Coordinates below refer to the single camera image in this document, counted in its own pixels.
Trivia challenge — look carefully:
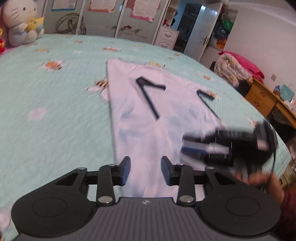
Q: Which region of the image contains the white t-shirt navy trim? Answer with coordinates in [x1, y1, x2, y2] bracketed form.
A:
[107, 59, 225, 198]

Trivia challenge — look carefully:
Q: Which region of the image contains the person right hand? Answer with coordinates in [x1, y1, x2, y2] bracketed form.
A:
[234, 172, 285, 204]

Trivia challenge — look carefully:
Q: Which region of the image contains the wooden yellow desk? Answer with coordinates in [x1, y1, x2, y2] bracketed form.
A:
[245, 78, 296, 128]

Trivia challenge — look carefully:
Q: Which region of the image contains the pink floral folded quilt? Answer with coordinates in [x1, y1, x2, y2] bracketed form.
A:
[214, 51, 265, 88]

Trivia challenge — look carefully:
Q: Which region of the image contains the mint quilted bee bedspread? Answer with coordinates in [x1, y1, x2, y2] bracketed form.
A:
[0, 34, 292, 241]

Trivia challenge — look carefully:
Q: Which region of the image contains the white open door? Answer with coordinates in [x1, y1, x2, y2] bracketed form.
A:
[184, 2, 223, 62]

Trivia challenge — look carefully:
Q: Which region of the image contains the white drawer cabinet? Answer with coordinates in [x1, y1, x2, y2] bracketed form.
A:
[154, 26, 179, 50]

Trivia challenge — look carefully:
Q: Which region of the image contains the green plastic bag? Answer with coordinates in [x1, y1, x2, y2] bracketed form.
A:
[222, 20, 234, 32]

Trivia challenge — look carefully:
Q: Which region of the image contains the white cat plush toy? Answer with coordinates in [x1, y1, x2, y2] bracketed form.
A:
[3, 0, 45, 47]

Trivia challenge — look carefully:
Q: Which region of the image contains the pink framed wall poster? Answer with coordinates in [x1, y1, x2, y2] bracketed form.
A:
[130, 0, 161, 23]

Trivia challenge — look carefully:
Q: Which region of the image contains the orange framed wall poster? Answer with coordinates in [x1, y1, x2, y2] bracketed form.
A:
[88, 0, 117, 13]

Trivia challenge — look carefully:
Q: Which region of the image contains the blue framed wall poster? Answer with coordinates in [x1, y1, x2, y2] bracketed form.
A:
[52, 0, 77, 11]

